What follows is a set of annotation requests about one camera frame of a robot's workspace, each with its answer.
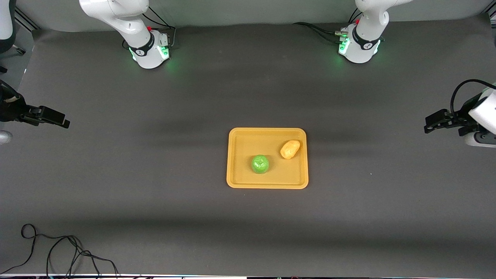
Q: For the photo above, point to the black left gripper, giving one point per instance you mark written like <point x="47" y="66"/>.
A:
<point x="462" y="118"/>

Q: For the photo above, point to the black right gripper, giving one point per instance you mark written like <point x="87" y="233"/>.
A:
<point x="11" y="109"/>

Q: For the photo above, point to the yellow potato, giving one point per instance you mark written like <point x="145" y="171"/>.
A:
<point x="290" y="149"/>

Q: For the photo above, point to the green apple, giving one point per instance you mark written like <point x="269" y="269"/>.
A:
<point x="260" y="164"/>

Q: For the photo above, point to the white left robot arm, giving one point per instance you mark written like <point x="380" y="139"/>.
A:
<point x="364" y="46"/>

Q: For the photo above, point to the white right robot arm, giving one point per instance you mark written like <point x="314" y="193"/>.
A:
<point x="140" y="42"/>

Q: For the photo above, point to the yellow plastic tray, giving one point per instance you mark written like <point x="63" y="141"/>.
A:
<point x="240" y="155"/>

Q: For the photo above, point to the dark grey table mat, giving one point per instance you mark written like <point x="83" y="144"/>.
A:
<point x="174" y="217"/>

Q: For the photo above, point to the aluminium frame rail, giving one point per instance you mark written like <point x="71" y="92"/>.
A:
<point x="29" y="21"/>

